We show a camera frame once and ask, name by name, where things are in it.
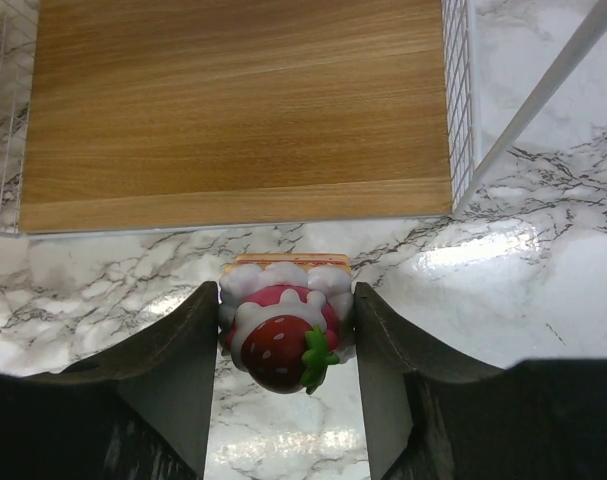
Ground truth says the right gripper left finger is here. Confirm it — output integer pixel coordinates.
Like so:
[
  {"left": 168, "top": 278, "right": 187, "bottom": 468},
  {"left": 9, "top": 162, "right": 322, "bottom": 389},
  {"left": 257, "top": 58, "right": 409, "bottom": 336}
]
[{"left": 57, "top": 281, "right": 219, "bottom": 478}]

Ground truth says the red white figure toy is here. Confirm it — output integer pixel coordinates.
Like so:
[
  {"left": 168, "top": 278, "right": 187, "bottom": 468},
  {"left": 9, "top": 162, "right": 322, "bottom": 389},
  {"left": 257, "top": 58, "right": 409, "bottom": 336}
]
[{"left": 218, "top": 253, "right": 354, "bottom": 394}]

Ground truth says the white wire wooden shelf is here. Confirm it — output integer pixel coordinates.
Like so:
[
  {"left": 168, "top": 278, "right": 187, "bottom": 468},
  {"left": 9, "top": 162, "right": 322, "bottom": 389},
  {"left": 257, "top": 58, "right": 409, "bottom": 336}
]
[{"left": 0, "top": 1, "right": 607, "bottom": 237}]

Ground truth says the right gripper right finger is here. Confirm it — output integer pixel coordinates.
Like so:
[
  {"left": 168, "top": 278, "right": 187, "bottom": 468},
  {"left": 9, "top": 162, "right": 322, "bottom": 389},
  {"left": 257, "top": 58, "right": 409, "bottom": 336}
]
[{"left": 354, "top": 282, "right": 501, "bottom": 479}]

